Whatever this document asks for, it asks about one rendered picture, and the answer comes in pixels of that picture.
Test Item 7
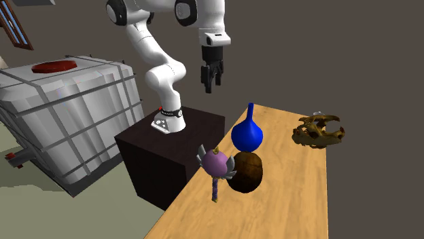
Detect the dark robot stand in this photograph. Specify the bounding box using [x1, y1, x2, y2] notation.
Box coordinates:
[113, 105, 226, 212]

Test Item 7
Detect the brown animal skull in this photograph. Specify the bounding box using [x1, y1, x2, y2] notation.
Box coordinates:
[291, 113, 347, 150]

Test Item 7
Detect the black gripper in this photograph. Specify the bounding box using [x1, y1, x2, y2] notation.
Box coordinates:
[200, 45, 225, 94]

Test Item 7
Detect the brown framed window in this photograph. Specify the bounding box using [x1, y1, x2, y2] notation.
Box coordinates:
[0, 0, 35, 52]

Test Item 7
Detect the blue long-necked vase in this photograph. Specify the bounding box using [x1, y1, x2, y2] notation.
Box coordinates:
[230, 102, 264, 154]

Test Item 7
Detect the white caged tank, red cap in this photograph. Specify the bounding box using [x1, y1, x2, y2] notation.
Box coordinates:
[0, 54, 146, 198]

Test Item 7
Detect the purple winged toy wand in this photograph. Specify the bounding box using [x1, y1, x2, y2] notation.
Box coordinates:
[196, 145, 238, 204]

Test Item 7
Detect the brown round ball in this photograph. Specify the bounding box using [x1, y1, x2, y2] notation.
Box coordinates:
[226, 151, 264, 194]

